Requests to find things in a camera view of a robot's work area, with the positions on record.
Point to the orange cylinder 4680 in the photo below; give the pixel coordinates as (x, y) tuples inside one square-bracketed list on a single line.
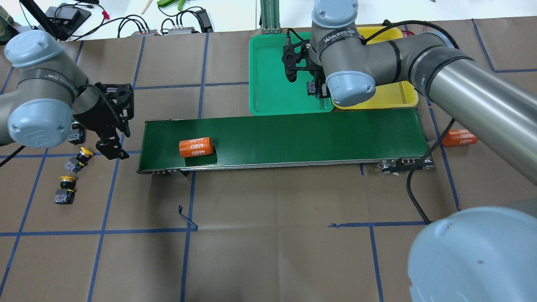
[(196, 147), (459, 137)]

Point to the green push button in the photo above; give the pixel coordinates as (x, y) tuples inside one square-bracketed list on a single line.
[(77, 135), (318, 89)]

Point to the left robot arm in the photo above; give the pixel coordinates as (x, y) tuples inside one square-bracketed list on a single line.
[(52, 91)]

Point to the green conveyor belt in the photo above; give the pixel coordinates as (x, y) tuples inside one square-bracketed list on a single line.
[(315, 139)]

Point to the yellow push button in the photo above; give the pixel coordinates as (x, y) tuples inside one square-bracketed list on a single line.
[(66, 193), (79, 161)]

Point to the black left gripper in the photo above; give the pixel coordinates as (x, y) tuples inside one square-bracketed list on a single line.
[(93, 118)]

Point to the green handled reacher tool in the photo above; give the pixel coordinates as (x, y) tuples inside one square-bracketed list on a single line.
[(167, 3)]

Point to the green plastic tray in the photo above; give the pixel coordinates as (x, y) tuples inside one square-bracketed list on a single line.
[(270, 92)]

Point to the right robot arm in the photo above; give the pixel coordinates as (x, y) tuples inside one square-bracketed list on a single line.
[(485, 254)]

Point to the aluminium frame post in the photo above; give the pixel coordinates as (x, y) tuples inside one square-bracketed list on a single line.
[(270, 17)]

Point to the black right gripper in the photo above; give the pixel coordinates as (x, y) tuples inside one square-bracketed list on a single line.
[(317, 88)]

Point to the yellow plastic tray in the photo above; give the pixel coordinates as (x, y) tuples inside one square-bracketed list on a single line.
[(395, 95)]

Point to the black power adapter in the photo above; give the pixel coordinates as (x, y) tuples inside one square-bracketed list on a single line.
[(204, 21)]

